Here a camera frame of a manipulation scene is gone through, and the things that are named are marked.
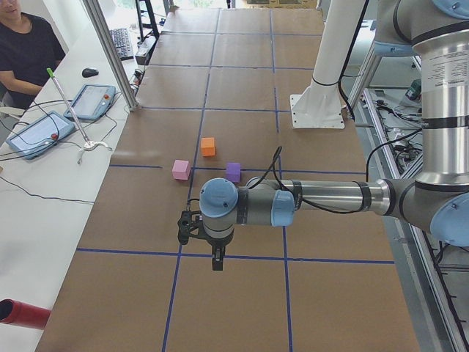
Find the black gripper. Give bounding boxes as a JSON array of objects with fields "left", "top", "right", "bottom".
[{"left": 210, "top": 241, "right": 226, "bottom": 271}]

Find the orange foam cube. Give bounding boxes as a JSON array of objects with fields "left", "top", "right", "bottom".
[{"left": 200, "top": 137, "right": 216, "bottom": 157}]

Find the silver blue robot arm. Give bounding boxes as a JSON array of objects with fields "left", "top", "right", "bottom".
[{"left": 199, "top": 1, "right": 468, "bottom": 271}]

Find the purple foam cube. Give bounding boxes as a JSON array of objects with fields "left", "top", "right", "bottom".
[{"left": 225, "top": 162, "right": 241, "bottom": 183}]

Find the pink foam cube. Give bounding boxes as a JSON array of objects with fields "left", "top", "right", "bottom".
[{"left": 171, "top": 159, "right": 191, "bottom": 180}]

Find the silver rod green tip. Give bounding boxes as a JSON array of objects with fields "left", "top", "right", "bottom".
[{"left": 46, "top": 67, "right": 113, "bottom": 165}]

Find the far blue teach pendant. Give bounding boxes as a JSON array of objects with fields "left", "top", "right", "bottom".
[{"left": 70, "top": 84, "right": 117, "bottom": 121}]

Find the blue teach pendant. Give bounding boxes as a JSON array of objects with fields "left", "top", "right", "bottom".
[
  {"left": 6, "top": 111, "right": 75, "bottom": 160},
  {"left": 70, "top": 84, "right": 117, "bottom": 121}
]

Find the red tube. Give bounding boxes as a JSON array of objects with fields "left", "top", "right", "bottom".
[{"left": 1, "top": 298, "right": 51, "bottom": 329}]

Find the near blue teach pendant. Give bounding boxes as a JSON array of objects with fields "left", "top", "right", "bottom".
[{"left": 6, "top": 111, "right": 75, "bottom": 160}]

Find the black computer mouse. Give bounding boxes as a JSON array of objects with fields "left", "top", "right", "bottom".
[{"left": 81, "top": 67, "right": 99, "bottom": 78}]

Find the black keyboard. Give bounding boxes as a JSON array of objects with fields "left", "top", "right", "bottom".
[{"left": 109, "top": 28, "right": 134, "bottom": 60}]

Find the person in black shirt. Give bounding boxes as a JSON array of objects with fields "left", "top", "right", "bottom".
[{"left": 1, "top": 1, "right": 65, "bottom": 109}]

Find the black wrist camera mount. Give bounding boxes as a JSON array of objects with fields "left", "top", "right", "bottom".
[{"left": 177, "top": 210, "right": 207, "bottom": 246}]

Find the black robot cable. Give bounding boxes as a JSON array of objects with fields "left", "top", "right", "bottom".
[{"left": 245, "top": 146, "right": 423, "bottom": 215}]

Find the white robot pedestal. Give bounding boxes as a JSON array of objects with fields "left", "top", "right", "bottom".
[{"left": 290, "top": 0, "right": 368, "bottom": 129}]

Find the aluminium frame post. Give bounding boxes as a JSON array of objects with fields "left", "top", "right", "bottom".
[{"left": 83, "top": 0, "right": 139, "bottom": 111}]

